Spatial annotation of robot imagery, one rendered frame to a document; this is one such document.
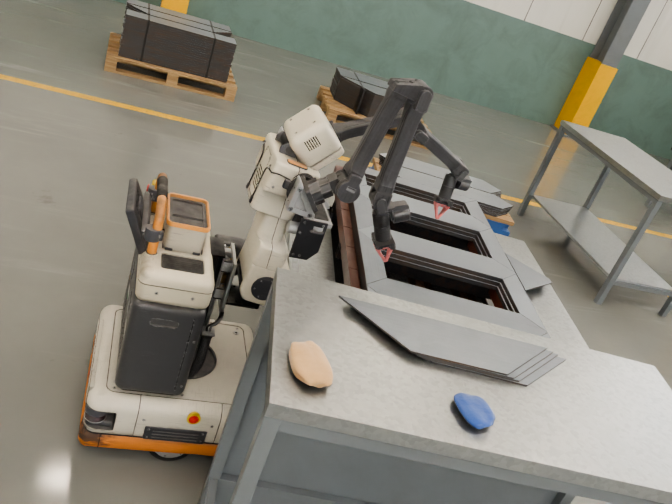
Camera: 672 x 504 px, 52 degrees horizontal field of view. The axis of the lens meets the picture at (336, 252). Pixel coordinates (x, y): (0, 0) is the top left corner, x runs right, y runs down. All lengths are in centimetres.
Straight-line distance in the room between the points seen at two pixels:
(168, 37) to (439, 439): 553
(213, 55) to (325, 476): 490
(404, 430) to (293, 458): 93
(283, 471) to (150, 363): 60
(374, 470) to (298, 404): 104
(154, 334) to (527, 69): 896
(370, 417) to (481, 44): 904
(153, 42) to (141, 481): 473
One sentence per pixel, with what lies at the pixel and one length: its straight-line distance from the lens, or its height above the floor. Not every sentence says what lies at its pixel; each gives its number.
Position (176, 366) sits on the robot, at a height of 44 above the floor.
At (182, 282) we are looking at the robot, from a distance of 235.
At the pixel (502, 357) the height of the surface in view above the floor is 107.
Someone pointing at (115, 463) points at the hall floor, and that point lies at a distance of 281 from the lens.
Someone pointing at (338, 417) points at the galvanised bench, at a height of 105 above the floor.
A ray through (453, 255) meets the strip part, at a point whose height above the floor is 87.
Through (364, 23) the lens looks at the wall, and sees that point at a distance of 981.
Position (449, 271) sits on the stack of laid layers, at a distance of 296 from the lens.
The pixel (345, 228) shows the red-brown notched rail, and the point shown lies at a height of 83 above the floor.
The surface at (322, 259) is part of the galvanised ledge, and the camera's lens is 300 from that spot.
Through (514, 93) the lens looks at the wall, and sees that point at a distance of 1087.
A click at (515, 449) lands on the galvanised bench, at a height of 105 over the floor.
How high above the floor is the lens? 205
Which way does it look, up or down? 26 degrees down
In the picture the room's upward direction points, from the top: 21 degrees clockwise
